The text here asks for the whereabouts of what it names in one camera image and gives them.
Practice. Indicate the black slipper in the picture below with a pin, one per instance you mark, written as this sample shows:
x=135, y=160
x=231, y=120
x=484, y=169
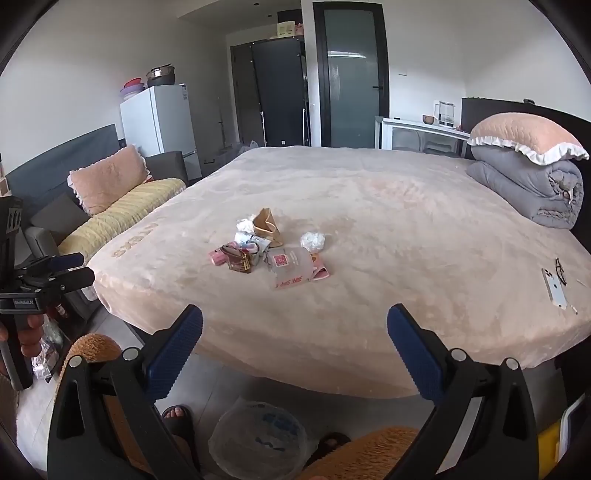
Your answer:
x=184, y=428
x=330, y=445

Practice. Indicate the yellow sofa cover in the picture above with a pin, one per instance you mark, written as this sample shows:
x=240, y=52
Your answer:
x=120, y=214

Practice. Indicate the small white crumpled tissue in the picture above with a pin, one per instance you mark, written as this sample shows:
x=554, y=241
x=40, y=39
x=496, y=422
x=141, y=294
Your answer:
x=244, y=225

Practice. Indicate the person's left hand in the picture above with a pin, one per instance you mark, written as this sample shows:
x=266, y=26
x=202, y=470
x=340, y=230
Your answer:
x=32, y=332

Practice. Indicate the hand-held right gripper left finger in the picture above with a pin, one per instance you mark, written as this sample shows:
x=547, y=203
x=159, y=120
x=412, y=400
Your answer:
x=178, y=355

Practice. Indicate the white crumpled wrapper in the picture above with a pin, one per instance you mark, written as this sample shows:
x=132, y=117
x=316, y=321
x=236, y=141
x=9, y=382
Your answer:
x=244, y=240

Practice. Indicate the clear bag with red label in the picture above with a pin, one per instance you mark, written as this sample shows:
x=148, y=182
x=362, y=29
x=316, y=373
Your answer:
x=291, y=270

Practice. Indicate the person's left leg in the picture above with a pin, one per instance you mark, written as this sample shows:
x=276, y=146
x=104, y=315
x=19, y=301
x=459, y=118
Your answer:
x=92, y=346

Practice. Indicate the purple plastic basin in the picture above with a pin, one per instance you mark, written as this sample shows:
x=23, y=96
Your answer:
x=131, y=93

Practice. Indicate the white kettle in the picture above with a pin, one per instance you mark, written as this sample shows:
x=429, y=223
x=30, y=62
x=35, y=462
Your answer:
x=445, y=114

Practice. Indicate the red plastic basin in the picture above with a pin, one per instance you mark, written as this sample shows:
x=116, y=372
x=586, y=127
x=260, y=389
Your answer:
x=135, y=82

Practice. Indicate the black framed glass door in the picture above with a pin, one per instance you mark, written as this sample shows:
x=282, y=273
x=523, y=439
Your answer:
x=353, y=78

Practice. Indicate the person's leg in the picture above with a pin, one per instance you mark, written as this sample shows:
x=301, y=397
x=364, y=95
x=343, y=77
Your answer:
x=378, y=452
x=92, y=346

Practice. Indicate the white desk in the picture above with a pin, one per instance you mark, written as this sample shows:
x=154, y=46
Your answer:
x=406, y=123

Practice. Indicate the pink frilled pillow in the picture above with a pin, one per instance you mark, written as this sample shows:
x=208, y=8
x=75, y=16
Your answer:
x=108, y=180
x=521, y=134

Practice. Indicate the grey sofa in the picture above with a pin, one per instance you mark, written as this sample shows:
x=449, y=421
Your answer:
x=166, y=164

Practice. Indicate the grey folded duvet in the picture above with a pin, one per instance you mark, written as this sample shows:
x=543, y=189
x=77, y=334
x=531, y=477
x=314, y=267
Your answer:
x=521, y=184

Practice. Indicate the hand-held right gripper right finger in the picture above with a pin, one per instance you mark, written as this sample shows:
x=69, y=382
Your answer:
x=415, y=350

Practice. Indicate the white plastic bag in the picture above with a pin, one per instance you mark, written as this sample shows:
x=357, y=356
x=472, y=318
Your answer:
x=244, y=148

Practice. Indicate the person's right leg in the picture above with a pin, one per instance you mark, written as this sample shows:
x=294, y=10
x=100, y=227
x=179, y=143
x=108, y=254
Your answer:
x=378, y=452

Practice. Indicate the round bin with plastic liner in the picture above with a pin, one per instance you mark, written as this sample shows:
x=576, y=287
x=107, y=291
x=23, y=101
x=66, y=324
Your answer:
x=258, y=438

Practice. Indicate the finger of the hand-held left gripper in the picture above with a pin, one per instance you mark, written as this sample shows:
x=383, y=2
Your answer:
x=69, y=279
x=64, y=261

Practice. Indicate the white smartphone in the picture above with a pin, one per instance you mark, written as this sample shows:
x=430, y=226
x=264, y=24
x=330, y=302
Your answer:
x=554, y=288

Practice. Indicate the black eyeglasses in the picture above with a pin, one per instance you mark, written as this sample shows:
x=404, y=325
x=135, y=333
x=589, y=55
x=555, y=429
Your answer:
x=556, y=264

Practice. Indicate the dark grey cushion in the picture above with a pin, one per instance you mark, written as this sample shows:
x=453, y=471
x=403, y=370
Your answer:
x=53, y=214

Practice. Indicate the crinkled clear plastic bag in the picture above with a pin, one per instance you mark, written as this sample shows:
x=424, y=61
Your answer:
x=46, y=355

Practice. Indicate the yellow and white box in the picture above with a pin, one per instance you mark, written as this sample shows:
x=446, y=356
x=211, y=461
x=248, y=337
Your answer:
x=554, y=443

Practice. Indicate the white fridge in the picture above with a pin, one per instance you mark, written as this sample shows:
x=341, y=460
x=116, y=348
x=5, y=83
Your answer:
x=161, y=124

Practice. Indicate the black wardrobe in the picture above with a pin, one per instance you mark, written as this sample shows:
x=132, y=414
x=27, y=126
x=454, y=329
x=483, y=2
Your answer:
x=277, y=92

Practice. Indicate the large white tissue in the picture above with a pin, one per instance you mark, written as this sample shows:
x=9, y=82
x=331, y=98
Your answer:
x=313, y=241

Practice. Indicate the cream fluffy blanket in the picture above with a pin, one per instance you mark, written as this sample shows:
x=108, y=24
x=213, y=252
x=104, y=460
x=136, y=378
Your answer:
x=392, y=207

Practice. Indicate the pink packet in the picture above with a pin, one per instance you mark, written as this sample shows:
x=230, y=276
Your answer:
x=217, y=257

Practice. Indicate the brown paper bag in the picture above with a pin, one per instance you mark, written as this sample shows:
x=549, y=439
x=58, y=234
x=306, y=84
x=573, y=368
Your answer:
x=267, y=224

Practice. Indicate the pale storage box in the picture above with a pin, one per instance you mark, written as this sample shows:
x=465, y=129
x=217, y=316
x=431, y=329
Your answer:
x=287, y=29

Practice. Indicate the brown bowl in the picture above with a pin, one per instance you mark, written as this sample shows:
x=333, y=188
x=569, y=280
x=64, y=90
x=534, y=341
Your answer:
x=429, y=119

